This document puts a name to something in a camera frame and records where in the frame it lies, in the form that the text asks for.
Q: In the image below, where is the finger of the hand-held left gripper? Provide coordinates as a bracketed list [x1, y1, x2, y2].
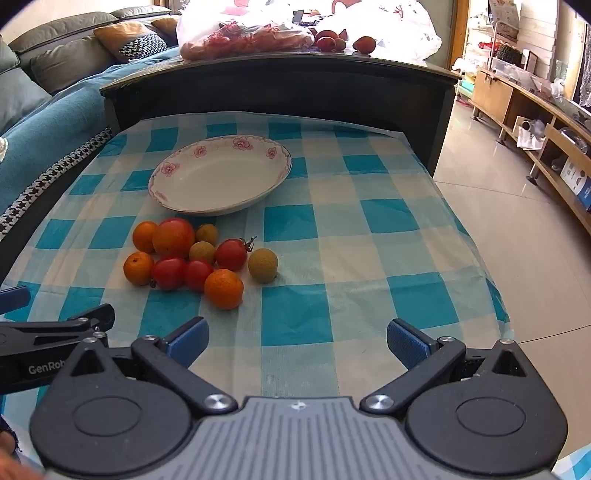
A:
[0, 303, 116, 348]
[0, 285, 31, 315]

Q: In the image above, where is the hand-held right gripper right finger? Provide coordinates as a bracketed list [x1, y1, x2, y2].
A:
[360, 318, 536, 415]

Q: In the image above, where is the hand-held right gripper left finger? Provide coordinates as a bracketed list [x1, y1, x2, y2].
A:
[60, 318, 238, 416]

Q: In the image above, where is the small orange mandarin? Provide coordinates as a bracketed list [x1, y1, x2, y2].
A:
[123, 251, 155, 287]
[132, 221, 160, 254]
[204, 268, 245, 310]

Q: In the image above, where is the red cherry tomato with stem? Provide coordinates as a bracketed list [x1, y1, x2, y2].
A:
[215, 237, 257, 272]

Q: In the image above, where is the large red-orange apple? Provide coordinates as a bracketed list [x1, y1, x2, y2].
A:
[152, 218, 196, 258]

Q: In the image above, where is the white floral plate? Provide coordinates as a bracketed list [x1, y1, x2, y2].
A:
[148, 135, 293, 217]

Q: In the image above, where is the person's right hand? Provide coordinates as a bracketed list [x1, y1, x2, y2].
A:
[0, 445, 47, 480]

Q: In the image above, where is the blue checked tablecloth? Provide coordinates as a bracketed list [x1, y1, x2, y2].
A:
[0, 112, 591, 480]

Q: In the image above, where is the blue blanket with houndstooth trim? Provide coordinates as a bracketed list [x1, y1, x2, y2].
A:
[0, 46, 181, 282]

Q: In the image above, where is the blue and white box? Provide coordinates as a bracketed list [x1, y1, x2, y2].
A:
[561, 157, 591, 208]

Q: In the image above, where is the white round device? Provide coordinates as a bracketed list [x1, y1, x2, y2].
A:
[515, 116, 555, 149]

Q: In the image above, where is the dark wooden coffee table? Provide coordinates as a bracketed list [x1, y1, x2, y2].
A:
[99, 48, 462, 178]

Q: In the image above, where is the wooden media cabinet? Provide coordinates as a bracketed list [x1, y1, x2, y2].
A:
[471, 68, 591, 232]

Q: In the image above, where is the grey sofa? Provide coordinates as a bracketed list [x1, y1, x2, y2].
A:
[9, 4, 181, 54]

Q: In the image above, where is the orange houndstooth pillow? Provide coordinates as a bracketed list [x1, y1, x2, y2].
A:
[93, 21, 168, 64]

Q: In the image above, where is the plain orange pillow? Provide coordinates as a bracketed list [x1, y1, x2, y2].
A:
[151, 17, 181, 38]

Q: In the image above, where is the plastic bag of oranges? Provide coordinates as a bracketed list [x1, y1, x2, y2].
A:
[177, 0, 315, 61]

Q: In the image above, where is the black woven basket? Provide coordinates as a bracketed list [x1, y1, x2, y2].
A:
[494, 42, 525, 65]

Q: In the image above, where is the white plastic bag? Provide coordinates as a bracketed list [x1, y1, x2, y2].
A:
[314, 0, 443, 58]

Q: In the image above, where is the wooden door frame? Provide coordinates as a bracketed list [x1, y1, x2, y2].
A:
[445, 0, 472, 70]

